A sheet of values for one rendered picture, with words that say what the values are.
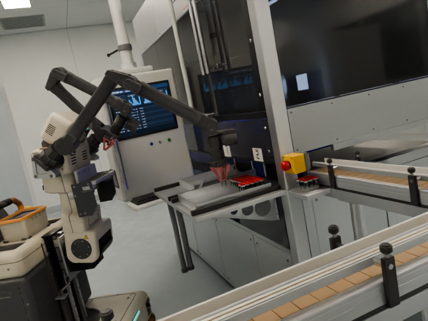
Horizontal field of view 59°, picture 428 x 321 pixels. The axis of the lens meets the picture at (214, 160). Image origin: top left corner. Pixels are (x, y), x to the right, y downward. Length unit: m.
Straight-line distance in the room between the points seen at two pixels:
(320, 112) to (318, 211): 0.42
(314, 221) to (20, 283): 1.34
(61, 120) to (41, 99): 5.02
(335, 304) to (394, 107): 1.36
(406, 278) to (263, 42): 1.03
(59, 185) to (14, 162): 4.97
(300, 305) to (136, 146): 1.80
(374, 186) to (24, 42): 6.31
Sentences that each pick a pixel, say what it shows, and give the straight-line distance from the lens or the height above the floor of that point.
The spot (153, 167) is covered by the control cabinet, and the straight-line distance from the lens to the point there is 2.38.
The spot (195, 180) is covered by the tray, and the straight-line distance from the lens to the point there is 2.09.
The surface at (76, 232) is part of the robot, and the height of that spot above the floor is 0.81.
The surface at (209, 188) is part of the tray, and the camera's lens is 1.76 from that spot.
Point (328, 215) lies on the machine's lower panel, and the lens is 1.72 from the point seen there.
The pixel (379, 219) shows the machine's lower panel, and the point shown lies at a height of 0.61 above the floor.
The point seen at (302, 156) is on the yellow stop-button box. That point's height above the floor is 1.02.
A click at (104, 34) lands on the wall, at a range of 7.10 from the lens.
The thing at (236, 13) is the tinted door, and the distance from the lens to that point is 1.70.
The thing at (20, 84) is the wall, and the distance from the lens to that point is 6.93.
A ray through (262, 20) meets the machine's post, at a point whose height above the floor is 1.55.
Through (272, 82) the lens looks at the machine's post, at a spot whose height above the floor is 1.32.
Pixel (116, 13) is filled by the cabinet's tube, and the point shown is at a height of 1.91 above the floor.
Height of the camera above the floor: 1.29
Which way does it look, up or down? 9 degrees down
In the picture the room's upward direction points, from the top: 11 degrees counter-clockwise
